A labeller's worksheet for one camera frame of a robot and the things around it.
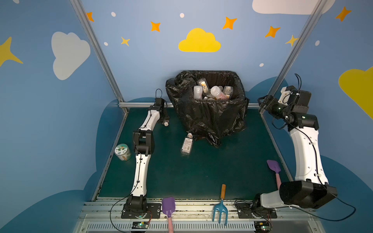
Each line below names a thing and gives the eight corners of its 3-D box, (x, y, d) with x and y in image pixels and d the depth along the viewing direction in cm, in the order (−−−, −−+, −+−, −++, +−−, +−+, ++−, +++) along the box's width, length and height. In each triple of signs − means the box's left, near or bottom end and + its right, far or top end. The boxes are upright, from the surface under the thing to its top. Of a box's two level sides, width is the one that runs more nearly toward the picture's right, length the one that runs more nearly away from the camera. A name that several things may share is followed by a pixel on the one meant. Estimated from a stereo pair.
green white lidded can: (117, 161, 94) (112, 154, 87) (121, 150, 100) (116, 143, 92) (130, 161, 94) (125, 154, 87) (133, 150, 100) (129, 143, 92)
